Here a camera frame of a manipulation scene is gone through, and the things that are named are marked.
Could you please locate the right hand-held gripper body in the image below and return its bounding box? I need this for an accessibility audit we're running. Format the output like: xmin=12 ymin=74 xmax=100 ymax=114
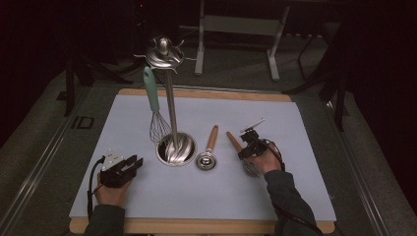
xmin=240 ymin=118 xmax=269 ymax=157

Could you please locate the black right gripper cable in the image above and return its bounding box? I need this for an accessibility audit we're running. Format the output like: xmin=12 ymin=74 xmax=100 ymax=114
xmin=262 ymin=139 xmax=326 ymax=236

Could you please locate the white work mat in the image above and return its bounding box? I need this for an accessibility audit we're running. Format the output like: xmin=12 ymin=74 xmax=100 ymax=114
xmin=69 ymin=93 xmax=337 ymax=221

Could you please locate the black metal stand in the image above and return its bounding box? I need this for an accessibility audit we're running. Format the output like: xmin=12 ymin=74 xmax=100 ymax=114
xmin=63 ymin=55 xmax=132 ymax=117
xmin=283 ymin=65 xmax=349 ymax=132

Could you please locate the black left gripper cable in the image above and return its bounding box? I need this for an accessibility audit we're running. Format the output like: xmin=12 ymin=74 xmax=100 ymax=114
xmin=87 ymin=156 xmax=106 ymax=220

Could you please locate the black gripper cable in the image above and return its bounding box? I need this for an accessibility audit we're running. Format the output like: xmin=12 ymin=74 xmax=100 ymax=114
xmin=87 ymin=156 xmax=106 ymax=220
xmin=262 ymin=139 xmax=326 ymax=236

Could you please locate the wooden handle small mesh strainer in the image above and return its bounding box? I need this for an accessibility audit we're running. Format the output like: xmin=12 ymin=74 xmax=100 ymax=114
xmin=225 ymin=131 xmax=263 ymax=179

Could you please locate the wooden handle steel measuring spoon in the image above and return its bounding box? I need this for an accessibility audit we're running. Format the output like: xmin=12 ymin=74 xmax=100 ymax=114
xmin=195 ymin=124 xmax=219 ymax=171

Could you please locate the steel utensil rack stand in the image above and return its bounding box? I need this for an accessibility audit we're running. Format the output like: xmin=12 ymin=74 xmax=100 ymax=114
xmin=134 ymin=35 xmax=199 ymax=167

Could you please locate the grey metal frame stand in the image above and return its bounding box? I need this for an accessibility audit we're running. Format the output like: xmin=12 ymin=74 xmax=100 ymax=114
xmin=194 ymin=0 xmax=291 ymax=82

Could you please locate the person's right hand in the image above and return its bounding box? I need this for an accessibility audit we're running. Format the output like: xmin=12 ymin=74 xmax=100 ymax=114
xmin=245 ymin=142 xmax=283 ymax=176

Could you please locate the mint green handle wire whisk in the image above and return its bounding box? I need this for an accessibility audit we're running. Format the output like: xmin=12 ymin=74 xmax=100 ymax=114
xmin=143 ymin=66 xmax=173 ymax=147

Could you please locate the person's left hand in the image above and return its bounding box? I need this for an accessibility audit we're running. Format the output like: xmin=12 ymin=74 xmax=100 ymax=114
xmin=93 ymin=173 xmax=132 ymax=208

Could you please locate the black floor bracket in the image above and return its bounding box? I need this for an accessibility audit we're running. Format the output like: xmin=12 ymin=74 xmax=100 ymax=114
xmin=71 ymin=116 xmax=95 ymax=130

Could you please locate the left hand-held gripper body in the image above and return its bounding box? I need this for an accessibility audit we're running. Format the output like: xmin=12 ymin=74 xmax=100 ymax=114
xmin=99 ymin=148 xmax=127 ymax=189

